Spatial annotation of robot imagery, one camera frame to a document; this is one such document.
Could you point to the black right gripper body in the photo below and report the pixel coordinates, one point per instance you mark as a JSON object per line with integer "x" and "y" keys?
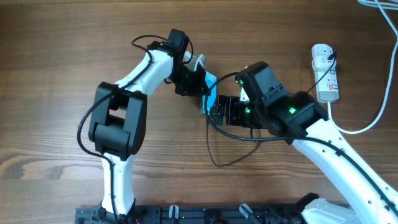
{"x": 238, "y": 112}

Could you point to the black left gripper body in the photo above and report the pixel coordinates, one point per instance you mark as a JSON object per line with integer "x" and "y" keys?
{"x": 187, "y": 82}

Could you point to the blue Galaxy smartphone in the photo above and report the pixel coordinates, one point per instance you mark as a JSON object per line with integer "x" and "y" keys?
{"x": 210, "y": 79}

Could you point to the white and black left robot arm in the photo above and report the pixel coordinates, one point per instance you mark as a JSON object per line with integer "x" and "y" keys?
{"x": 119, "y": 114}

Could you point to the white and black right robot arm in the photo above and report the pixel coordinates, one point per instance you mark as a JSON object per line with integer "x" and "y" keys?
{"x": 302, "y": 122}

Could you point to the white USB charger plug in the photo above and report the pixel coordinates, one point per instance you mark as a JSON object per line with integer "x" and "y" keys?
{"x": 323, "y": 62}

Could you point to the white power strip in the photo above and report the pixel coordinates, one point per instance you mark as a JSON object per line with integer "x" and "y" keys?
{"x": 326, "y": 83}

